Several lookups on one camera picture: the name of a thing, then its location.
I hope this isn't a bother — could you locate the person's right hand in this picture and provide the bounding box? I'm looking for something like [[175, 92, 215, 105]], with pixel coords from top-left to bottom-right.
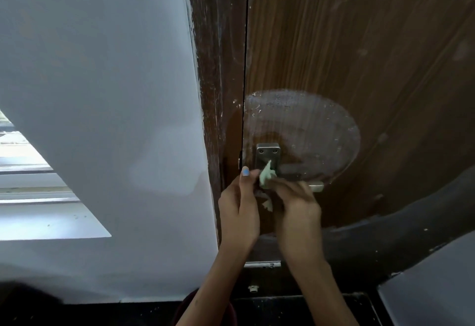
[[269, 179, 323, 264]]

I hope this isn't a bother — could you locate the person's left hand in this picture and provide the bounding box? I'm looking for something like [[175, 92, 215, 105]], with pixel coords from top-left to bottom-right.
[[218, 166, 261, 245]]

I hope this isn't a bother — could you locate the pale green cleaning cloth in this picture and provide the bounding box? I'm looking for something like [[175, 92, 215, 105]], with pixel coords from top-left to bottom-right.
[[259, 159, 278, 212]]

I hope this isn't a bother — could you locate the person's left forearm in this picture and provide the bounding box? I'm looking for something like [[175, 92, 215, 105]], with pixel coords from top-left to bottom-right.
[[175, 240, 258, 326]]

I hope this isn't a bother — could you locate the person's right forearm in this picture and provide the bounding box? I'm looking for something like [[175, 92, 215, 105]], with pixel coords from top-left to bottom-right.
[[284, 251, 359, 326]]

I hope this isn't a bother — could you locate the silver door bolt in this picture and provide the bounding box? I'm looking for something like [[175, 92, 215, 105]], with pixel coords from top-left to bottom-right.
[[244, 260, 282, 269]]

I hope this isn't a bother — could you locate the brown wooden door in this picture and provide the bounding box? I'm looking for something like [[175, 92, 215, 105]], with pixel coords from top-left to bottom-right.
[[242, 0, 475, 263]]

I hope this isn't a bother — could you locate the silver door handle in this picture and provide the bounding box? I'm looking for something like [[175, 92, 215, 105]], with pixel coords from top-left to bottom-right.
[[255, 143, 324, 193]]

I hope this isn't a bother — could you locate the dark brown door frame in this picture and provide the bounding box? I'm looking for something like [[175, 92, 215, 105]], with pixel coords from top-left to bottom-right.
[[184, 0, 249, 245]]

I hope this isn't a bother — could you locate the window with white frame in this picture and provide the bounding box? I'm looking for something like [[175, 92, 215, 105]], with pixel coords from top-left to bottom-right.
[[0, 108, 112, 242]]

